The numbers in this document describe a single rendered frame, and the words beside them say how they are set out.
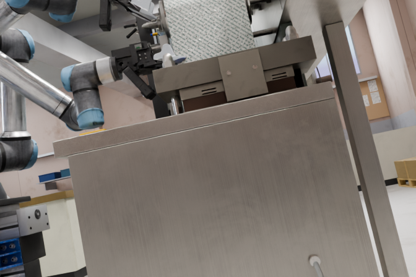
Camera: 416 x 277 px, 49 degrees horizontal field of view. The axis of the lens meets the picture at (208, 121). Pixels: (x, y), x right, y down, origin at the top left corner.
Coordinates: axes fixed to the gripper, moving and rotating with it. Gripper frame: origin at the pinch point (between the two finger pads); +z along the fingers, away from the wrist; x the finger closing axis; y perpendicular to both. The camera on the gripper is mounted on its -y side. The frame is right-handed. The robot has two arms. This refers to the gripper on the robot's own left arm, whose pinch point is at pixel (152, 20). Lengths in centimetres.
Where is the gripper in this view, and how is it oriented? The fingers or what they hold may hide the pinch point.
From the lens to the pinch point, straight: 142.7
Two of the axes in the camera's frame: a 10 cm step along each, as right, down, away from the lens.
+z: 8.8, 4.6, -1.1
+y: 4.7, -8.8, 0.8
